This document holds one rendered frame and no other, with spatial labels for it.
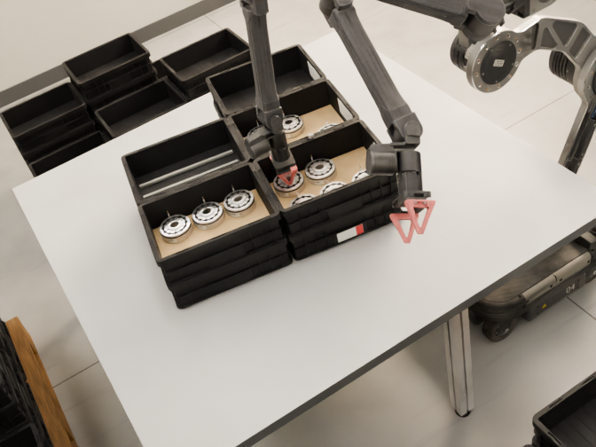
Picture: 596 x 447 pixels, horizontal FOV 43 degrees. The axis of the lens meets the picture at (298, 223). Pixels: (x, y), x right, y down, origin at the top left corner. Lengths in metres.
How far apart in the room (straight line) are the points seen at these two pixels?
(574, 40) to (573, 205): 0.52
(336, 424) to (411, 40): 2.64
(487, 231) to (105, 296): 1.26
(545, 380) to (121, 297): 1.54
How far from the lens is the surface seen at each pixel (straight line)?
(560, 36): 2.60
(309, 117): 2.83
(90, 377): 3.38
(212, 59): 4.04
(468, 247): 2.43
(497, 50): 2.40
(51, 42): 5.32
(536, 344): 3.07
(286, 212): 2.31
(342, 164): 2.59
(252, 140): 2.36
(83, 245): 2.84
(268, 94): 2.32
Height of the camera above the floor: 2.45
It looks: 42 degrees down
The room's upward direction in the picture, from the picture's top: 15 degrees counter-clockwise
